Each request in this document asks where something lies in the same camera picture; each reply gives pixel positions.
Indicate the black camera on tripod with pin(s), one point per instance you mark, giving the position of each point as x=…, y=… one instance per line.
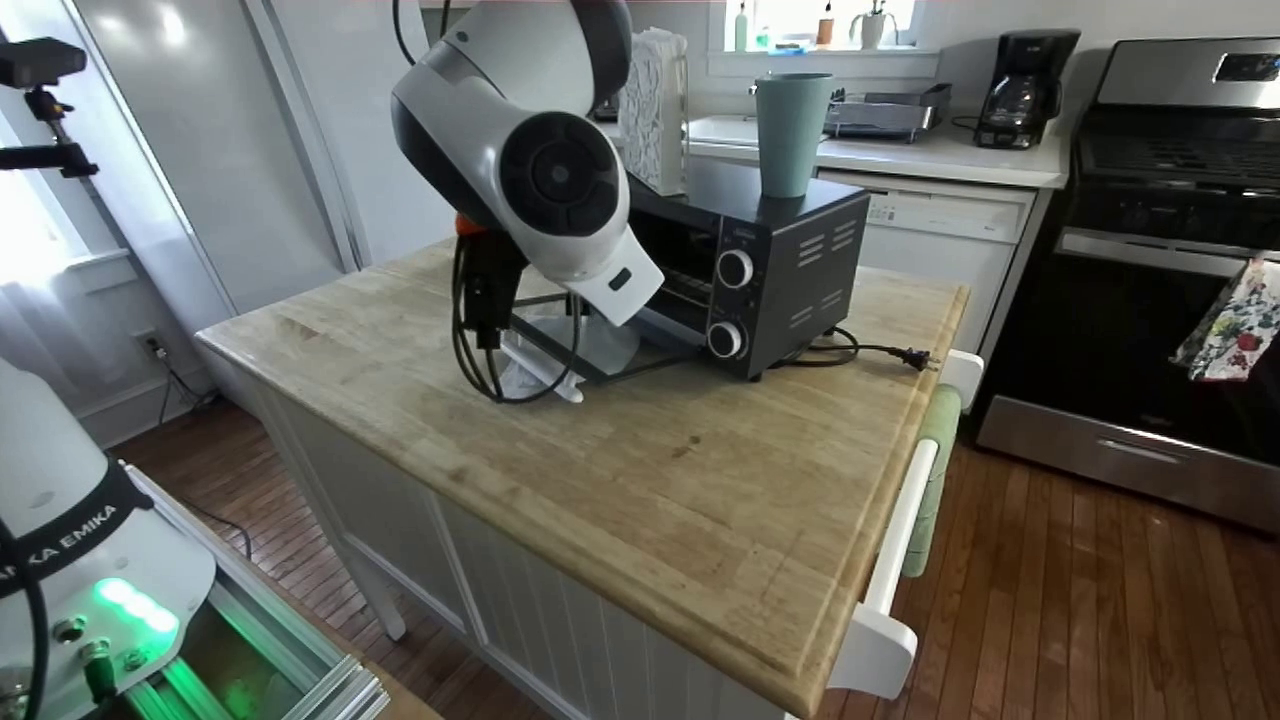
x=33, y=69

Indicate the grey dish drying rack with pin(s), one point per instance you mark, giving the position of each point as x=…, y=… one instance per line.
x=886, y=115

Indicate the floral dish towel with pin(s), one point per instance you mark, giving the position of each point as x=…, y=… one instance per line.
x=1237, y=329

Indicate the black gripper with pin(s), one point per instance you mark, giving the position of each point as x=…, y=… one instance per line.
x=489, y=273

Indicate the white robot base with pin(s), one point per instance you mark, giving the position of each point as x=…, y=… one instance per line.
x=121, y=606

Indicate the black coffee maker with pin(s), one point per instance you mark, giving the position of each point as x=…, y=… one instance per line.
x=1026, y=88

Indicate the green hanging towel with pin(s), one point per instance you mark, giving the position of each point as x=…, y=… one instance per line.
x=943, y=428

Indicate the teal plastic cup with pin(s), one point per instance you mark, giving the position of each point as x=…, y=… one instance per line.
x=789, y=123

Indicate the stainless steel kitchen stove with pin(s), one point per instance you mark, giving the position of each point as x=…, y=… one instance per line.
x=1174, y=192

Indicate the black toaster oven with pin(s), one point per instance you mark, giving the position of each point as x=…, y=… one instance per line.
x=751, y=282

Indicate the white dishwasher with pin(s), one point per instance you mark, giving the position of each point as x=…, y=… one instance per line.
x=947, y=232

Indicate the white kitchen island cabinet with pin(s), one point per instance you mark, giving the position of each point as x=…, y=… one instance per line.
x=554, y=637

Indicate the white island towel bar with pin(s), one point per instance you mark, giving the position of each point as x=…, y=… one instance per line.
x=876, y=650

